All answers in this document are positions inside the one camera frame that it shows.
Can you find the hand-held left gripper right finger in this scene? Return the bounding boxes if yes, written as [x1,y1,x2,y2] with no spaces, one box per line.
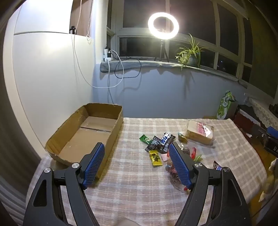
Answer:
[168,142,250,226]

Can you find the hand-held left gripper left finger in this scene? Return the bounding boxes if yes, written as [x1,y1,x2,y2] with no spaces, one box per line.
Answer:
[23,142,106,226]

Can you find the clear packet of dark snacks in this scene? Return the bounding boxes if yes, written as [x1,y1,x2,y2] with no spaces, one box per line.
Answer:
[165,161,187,192]

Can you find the yellow snack packet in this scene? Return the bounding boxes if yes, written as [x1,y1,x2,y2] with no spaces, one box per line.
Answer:
[148,150,163,167]

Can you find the cardboard box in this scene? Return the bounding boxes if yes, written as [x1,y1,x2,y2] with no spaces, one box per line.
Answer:
[44,103,124,180]

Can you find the lace cloth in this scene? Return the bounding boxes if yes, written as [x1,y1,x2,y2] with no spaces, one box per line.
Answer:
[245,97,278,131]

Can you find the cream cloth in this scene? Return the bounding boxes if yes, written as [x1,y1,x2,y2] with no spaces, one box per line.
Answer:
[258,158,278,202]

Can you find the blue white candy bar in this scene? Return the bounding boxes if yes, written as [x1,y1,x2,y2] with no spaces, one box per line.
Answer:
[160,132,176,151]

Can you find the black snack packet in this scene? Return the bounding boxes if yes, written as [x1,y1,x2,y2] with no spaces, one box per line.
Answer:
[145,136,162,152]

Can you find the bagged sliced bread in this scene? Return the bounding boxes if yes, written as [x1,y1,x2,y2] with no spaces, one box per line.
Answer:
[186,120,215,146]

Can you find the green snack packet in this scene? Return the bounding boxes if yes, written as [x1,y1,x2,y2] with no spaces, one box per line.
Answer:
[139,135,153,144]

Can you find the green printed bag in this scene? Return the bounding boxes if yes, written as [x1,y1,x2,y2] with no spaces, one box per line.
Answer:
[216,90,238,120]

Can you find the dark curtain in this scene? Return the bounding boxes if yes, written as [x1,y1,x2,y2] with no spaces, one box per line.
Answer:
[248,0,278,98]

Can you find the potted spider plant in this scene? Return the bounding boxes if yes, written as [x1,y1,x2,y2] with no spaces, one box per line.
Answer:
[175,33,207,70]

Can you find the grey windowsill cloth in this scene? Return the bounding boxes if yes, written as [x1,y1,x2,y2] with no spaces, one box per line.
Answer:
[99,59,248,87]

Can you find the white power strip with chargers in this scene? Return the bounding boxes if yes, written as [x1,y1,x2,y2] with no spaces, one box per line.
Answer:
[103,46,113,62]

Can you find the black tripod stand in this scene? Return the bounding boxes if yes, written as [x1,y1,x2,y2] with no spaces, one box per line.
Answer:
[154,39,170,62]

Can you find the black cable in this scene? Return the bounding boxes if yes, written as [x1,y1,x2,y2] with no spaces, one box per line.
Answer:
[113,55,141,79]

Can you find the white cable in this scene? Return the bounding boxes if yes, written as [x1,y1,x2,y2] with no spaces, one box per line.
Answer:
[71,0,125,88]

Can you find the ring light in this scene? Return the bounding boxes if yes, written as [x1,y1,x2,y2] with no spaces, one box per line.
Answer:
[148,12,179,41]

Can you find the white blind cord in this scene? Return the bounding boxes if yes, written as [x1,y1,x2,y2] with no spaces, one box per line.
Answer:
[86,0,93,44]

